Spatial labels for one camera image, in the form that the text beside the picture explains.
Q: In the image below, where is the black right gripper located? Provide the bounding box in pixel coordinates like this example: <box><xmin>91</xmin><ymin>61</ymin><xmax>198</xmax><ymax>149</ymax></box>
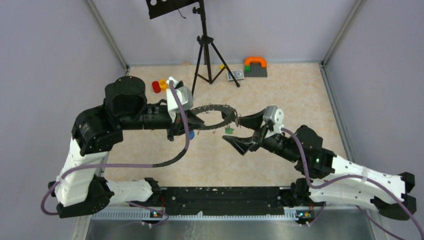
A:
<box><xmin>223</xmin><ymin>109</ymin><xmax>300</xmax><ymax>164</ymax></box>

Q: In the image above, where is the blue plastic key tag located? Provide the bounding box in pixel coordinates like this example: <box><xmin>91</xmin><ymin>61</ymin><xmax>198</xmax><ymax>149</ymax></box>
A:
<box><xmin>189</xmin><ymin>131</ymin><xmax>195</xmax><ymax>141</ymax></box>

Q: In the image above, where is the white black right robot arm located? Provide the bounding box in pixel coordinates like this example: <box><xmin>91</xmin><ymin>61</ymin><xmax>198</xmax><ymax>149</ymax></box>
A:
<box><xmin>221</xmin><ymin>106</ymin><xmax>417</xmax><ymax>221</ymax></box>

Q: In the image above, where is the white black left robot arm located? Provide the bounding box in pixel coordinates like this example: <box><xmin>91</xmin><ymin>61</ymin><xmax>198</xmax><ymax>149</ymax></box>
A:
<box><xmin>48</xmin><ymin>76</ymin><xmax>205</xmax><ymax>219</ymax></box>

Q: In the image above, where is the yellow plastic cylinder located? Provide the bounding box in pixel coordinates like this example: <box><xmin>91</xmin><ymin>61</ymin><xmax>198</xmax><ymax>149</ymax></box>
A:
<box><xmin>159</xmin><ymin>79</ymin><xmax>169</xmax><ymax>92</ymax></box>

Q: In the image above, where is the red plastic cylinder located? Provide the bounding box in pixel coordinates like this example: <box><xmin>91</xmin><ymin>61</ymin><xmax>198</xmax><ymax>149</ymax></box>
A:
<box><xmin>151</xmin><ymin>81</ymin><xmax>162</xmax><ymax>94</ymax></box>

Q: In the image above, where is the blue playing card box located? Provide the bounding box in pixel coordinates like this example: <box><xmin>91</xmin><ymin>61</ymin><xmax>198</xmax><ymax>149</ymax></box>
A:
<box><xmin>227</xmin><ymin>69</ymin><xmax>245</xmax><ymax>82</ymax></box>

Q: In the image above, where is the grey lego baseplate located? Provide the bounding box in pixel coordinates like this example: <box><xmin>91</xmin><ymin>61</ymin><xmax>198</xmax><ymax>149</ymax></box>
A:
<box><xmin>244</xmin><ymin>63</ymin><xmax>268</xmax><ymax>78</ymax></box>

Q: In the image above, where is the green lego brick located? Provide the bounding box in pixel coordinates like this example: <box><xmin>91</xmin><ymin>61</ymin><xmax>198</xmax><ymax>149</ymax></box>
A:
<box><xmin>244</xmin><ymin>65</ymin><xmax>251</xmax><ymax>73</ymax></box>

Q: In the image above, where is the orange plastic arch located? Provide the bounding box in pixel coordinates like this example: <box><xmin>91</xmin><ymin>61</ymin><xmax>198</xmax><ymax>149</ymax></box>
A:
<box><xmin>244</xmin><ymin>56</ymin><xmax>268</xmax><ymax>68</ymax></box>

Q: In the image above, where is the black tripod stand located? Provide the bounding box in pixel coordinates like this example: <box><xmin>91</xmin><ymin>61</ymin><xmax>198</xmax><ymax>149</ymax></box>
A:
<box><xmin>191</xmin><ymin>0</ymin><xmax>241</xmax><ymax>96</ymax></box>

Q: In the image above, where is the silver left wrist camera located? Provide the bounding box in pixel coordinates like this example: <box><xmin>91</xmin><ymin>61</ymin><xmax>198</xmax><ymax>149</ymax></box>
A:
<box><xmin>166</xmin><ymin>76</ymin><xmax>194</xmax><ymax>122</ymax></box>

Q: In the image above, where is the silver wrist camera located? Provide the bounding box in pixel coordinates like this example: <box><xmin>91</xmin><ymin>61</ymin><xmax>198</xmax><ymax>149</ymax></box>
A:
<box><xmin>166</xmin><ymin>76</ymin><xmax>194</xmax><ymax>122</ymax></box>
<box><xmin>262</xmin><ymin>105</ymin><xmax>285</xmax><ymax>137</ymax></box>

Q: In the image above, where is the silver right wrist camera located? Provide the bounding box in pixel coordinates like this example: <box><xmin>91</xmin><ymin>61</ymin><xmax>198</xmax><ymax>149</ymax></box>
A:
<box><xmin>262</xmin><ymin>105</ymin><xmax>285</xmax><ymax>137</ymax></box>

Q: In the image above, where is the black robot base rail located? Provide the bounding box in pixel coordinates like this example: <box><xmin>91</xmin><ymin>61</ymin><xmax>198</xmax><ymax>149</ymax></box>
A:
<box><xmin>137</xmin><ymin>176</ymin><xmax>327</xmax><ymax>222</ymax></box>

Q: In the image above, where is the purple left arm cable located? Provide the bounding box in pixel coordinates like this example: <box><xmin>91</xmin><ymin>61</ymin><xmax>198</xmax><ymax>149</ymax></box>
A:
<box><xmin>40</xmin><ymin>81</ymin><xmax>191</xmax><ymax>217</ymax></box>

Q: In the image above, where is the black perforated mount plate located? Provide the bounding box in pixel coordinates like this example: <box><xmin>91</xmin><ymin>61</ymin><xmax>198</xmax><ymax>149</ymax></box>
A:
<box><xmin>145</xmin><ymin>0</ymin><xmax>201</xmax><ymax>20</ymax></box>

